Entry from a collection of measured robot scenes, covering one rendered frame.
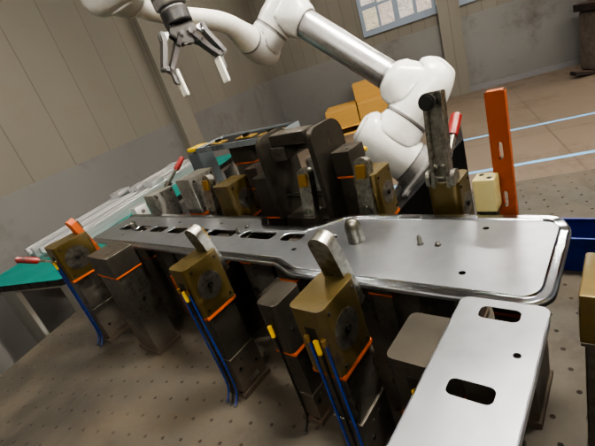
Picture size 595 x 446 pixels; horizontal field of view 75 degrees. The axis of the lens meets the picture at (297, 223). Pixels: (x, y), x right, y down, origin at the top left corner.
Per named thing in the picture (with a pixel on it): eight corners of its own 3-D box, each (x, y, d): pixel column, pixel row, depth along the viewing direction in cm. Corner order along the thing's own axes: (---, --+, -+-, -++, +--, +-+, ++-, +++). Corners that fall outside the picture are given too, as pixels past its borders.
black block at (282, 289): (295, 431, 77) (242, 313, 66) (321, 393, 83) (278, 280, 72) (316, 442, 73) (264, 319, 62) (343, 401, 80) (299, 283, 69)
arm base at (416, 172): (400, 188, 152) (389, 180, 152) (439, 142, 140) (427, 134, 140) (397, 208, 136) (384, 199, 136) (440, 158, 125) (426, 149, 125)
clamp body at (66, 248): (93, 344, 132) (33, 252, 118) (128, 318, 141) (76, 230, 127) (104, 350, 126) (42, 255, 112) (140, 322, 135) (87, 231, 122)
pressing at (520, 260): (81, 246, 136) (79, 242, 135) (136, 215, 150) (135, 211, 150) (552, 315, 45) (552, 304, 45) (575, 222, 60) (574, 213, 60)
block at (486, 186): (495, 343, 81) (471, 180, 67) (498, 332, 83) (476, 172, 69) (513, 347, 78) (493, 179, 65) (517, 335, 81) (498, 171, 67)
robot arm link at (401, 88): (425, 137, 140) (465, 82, 135) (423, 129, 125) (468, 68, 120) (265, 32, 158) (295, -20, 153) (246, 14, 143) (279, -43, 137)
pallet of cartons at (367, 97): (399, 111, 660) (391, 71, 635) (395, 124, 585) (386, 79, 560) (334, 127, 706) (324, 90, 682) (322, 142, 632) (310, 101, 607)
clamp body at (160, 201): (182, 278, 157) (142, 196, 143) (204, 262, 165) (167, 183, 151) (193, 280, 152) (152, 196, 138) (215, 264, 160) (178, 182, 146)
